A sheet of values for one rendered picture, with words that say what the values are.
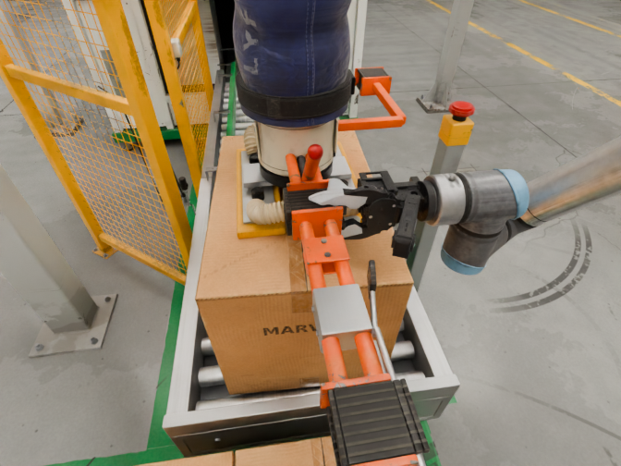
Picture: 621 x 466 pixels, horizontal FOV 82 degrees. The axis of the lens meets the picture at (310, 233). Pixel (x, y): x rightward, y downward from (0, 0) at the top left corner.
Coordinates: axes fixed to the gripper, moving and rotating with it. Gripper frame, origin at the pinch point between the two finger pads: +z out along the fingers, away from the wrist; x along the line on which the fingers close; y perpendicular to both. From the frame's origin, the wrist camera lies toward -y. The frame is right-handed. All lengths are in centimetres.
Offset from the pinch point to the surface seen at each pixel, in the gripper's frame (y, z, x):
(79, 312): 60, 95, -95
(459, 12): 270, -159, -30
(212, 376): 2, 27, -53
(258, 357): -4.3, 13.0, -35.3
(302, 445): -18, 5, -53
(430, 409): -12, -30, -60
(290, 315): -4.5, 5.4, -20.4
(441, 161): 45, -46, -21
